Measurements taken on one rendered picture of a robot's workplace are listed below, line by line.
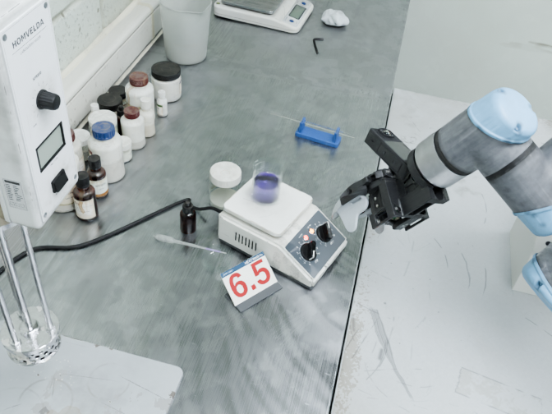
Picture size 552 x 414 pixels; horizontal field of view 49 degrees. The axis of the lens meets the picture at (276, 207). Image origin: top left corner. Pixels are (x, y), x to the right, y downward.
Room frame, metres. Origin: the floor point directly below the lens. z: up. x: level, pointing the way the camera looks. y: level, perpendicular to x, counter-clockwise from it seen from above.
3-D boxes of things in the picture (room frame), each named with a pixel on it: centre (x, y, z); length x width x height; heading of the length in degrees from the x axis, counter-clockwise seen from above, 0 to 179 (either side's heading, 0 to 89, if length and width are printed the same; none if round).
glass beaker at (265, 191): (0.81, 0.02, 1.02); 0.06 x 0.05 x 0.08; 129
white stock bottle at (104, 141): (0.91, 0.34, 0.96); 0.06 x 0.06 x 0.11
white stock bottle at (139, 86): (1.11, 0.32, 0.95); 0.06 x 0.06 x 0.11
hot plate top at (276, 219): (0.79, 0.01, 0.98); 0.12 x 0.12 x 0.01; 62
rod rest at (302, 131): (1.12, -0.07, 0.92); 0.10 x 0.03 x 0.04; 74
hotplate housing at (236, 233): (0.78, -0.01, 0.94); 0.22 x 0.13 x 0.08; 62
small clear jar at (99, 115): (1.01, 0.37, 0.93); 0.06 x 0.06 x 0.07
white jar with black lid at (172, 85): (1.22, 0.29, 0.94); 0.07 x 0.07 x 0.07
